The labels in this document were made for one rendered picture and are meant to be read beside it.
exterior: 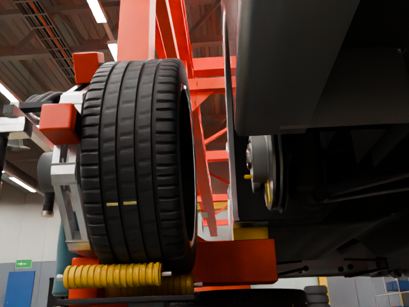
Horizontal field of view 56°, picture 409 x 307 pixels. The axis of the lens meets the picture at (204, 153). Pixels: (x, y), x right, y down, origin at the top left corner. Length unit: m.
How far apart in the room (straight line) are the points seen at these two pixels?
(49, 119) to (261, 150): 0.57
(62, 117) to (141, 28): 1.19
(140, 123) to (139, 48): 1.10
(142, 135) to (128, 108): 0.08
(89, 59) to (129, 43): 0.84
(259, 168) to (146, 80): 0.40
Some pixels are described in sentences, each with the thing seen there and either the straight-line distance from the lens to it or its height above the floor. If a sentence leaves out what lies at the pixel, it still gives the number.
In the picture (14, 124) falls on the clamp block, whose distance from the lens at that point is 1.22.
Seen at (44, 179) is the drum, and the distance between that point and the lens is 1.28.
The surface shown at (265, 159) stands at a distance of 1.12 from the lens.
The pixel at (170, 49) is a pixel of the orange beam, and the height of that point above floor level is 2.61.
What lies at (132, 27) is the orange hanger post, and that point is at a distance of 2.09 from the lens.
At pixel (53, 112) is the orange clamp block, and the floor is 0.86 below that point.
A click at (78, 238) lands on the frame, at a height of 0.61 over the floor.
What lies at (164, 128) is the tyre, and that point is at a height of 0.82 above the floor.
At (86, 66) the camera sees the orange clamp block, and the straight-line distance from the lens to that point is 1.21.
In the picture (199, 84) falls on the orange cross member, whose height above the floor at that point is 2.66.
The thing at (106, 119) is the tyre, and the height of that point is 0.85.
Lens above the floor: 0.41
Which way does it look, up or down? 23 degrees up
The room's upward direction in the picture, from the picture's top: 2 degrees counter-clockwise
